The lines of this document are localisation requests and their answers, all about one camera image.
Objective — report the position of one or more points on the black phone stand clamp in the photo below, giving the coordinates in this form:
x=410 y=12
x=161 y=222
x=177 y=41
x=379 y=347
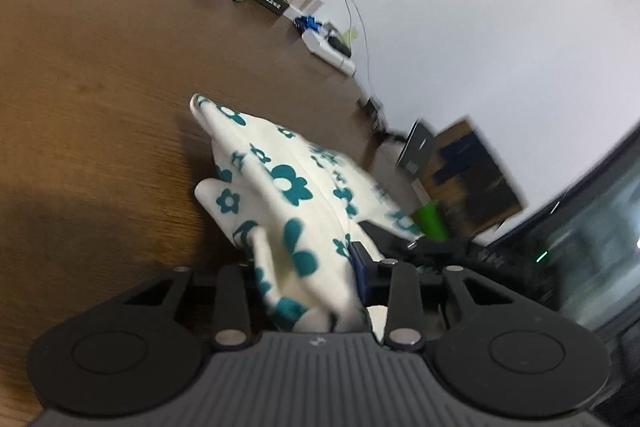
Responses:
x=371 y=108

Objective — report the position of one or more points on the blue toy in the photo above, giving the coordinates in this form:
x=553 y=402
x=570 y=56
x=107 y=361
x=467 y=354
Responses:
x=306 y=22

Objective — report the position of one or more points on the white charger plug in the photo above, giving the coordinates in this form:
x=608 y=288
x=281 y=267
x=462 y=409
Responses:
x=307 y=7

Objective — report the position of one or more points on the black wireless charger phone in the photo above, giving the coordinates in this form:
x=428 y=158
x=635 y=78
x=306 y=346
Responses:
x=418 y=149

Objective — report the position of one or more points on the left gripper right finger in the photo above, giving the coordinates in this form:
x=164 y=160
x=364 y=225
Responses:
x=394 y=285

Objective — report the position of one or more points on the white power strip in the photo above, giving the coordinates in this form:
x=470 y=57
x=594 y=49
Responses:
x=320 y=47

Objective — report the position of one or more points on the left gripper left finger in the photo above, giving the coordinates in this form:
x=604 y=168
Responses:
x=231 y=316

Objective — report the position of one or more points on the green stand base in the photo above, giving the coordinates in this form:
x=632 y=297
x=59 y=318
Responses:
x=431 y=222

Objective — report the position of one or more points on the brown cardboard board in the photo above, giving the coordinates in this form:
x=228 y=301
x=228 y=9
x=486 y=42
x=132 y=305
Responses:
x=467 y=182

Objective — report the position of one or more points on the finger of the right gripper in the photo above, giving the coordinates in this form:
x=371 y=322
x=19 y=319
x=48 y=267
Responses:
x=400 y=239

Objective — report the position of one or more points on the cream green-flower garment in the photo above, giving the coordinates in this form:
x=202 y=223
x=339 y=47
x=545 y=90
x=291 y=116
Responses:
x=294 y=207

